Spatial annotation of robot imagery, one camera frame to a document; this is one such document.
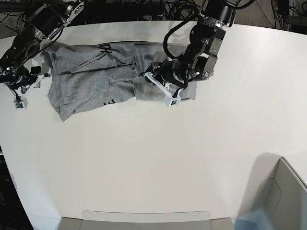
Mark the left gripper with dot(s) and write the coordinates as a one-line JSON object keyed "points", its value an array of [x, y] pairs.
{"points": [[171, 72]]}

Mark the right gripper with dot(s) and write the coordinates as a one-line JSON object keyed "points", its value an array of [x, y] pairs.
{"points": [[22, 78]]}

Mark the grey T-shirt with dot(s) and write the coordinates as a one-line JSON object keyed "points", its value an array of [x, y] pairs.
{"points": [[86, 77]]}

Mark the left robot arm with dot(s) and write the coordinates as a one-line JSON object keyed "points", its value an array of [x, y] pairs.
{"points": [[198, 60]]}

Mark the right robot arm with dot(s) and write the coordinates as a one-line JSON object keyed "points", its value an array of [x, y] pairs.
{"points": [[43, 19]]}

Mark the grey plastic bin right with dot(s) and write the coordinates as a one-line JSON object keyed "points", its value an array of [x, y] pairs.
{"points": [[284, 198]]}

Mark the grey plastic bin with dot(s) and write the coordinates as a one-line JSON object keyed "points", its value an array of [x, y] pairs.
{"points": [[97, 220], [284, 198]]}

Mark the grey plastic bin front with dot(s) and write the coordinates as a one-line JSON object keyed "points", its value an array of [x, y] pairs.
{"points": [[97, 220]]}

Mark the blue cloth in corner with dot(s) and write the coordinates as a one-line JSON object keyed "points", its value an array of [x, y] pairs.
{"points": [[255, 220]]}

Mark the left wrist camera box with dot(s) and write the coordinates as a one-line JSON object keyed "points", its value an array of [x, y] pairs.
{"points": [[170, 101]]}

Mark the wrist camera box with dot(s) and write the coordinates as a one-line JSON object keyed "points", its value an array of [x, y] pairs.
{"points": [[170, 101], [21, 104]]}

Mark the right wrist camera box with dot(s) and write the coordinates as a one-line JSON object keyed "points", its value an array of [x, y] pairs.
{"points": [[21, 104]]}

